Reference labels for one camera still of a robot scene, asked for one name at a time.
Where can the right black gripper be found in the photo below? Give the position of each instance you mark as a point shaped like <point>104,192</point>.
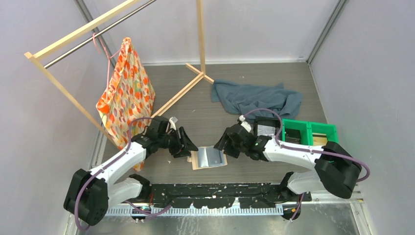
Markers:
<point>228,151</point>

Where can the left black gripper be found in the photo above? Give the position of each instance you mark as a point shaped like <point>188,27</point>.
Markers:
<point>183,141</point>

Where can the beige leather card holder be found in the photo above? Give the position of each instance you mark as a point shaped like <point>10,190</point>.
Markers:
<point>207,157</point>

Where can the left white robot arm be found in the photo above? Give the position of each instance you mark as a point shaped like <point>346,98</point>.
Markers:
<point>92,192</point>

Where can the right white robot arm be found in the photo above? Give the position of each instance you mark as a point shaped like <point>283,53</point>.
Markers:
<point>330,167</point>

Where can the black tray with cards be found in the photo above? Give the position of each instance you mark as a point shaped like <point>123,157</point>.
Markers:
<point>267,126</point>

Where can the blue grey cloth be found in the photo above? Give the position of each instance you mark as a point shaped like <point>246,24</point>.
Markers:
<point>256,100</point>

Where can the green plastic bin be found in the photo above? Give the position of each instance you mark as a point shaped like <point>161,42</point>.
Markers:
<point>308,133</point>

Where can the orange floral fabric bag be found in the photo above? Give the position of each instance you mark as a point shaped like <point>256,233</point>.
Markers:
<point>127,101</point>

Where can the metal hanging rod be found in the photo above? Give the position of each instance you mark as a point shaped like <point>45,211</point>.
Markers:
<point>99,33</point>

